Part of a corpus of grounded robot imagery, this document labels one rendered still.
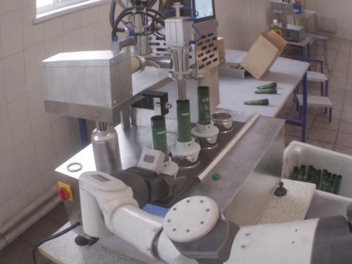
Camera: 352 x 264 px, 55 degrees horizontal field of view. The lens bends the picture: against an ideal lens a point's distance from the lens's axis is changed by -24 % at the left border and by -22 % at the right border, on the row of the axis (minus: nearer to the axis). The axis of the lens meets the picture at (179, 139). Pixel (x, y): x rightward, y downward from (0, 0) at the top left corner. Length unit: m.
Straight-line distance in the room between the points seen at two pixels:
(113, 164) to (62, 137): 1.83
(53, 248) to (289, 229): 0.90
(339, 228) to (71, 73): 0.74
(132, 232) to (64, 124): 2.23
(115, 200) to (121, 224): 0.05
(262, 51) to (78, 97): 1.84
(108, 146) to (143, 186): 0.19
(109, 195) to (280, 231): 0.31
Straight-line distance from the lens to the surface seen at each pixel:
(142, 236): 0.60
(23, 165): 2.55
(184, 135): 1.00
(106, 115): 0.92
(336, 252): 0.46
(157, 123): 0.89
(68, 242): 1.27
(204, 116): 1.09
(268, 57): 2.65
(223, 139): 1.16
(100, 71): 0.90
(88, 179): 0.71
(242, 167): 1.05
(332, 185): 1.84
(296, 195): 1.44
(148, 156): 0.88
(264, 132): 1.24
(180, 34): 0.91
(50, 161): 2.75
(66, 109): 1.01
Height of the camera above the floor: 1.52
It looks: 25 degrees down
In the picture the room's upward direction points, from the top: 3 degrees counter-clockwise
